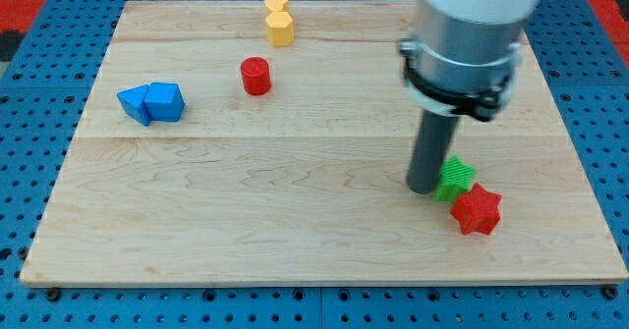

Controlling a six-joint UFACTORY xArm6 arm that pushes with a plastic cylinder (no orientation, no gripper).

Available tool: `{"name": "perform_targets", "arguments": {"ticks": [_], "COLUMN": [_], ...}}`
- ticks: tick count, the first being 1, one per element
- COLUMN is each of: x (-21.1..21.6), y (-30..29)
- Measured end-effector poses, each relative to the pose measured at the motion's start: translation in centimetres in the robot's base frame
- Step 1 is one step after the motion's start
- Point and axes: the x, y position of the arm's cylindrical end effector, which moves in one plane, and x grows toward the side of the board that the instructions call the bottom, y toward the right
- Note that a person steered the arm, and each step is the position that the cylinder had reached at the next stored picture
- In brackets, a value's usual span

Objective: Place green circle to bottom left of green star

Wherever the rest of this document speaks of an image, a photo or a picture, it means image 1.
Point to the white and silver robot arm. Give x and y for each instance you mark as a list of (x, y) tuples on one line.
[(462, 56)]

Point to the green star block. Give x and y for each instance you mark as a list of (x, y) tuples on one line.
[(455, 177)]

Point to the red star block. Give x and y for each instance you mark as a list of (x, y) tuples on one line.
[(477, 211)]

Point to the red cylinder block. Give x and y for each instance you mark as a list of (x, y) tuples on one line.
[(255, 72)]

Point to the wooden board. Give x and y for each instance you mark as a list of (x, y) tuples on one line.
[(306, 184)]

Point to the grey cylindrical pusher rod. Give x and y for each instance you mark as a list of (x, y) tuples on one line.
[(432, 143)]

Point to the front yellow hexagon block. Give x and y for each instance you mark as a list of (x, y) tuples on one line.
[(279, 29)]

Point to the yellow hexagon block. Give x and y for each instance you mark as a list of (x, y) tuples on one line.
[(279, 29), (274, 6)]

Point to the rear yellow hexagon block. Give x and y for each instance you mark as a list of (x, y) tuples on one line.
[(274, 6)]

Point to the blue cube block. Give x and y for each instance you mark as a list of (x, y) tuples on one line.
[(164, 102)]

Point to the blue triangle block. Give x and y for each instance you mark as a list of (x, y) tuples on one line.
[(132, 101)]

